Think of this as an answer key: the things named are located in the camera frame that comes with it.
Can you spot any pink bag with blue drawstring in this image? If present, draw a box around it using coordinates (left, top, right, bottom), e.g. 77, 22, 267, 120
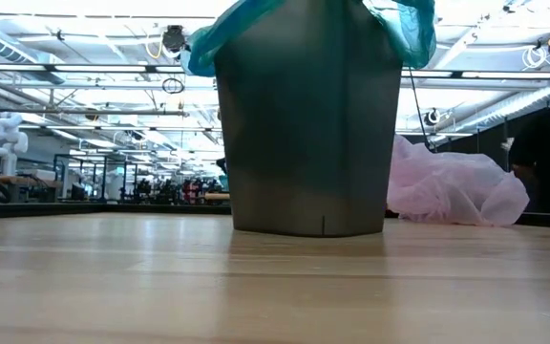
386, 134, 531, 227

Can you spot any teal trash bag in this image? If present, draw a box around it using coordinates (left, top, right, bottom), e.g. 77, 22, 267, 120
180, 0, 437, 78

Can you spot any small black ceiling reel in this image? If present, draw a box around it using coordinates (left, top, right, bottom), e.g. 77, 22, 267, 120
422, 108, 441, 128

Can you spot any long ceiling light strip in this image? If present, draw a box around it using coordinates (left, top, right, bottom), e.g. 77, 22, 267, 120
0, 63, 550, 80

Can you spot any black room divider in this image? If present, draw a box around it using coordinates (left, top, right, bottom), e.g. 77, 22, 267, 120
436, 121, 515, 163

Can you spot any hanging black cable coil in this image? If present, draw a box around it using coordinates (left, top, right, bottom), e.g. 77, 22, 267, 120
161, 76, 185, 96

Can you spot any thin black hanging cable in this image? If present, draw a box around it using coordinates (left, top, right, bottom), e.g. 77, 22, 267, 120
407, 66, 434, 152

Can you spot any black ceiling cable reel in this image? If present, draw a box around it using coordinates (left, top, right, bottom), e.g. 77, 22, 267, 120
162, 24, 186, 54

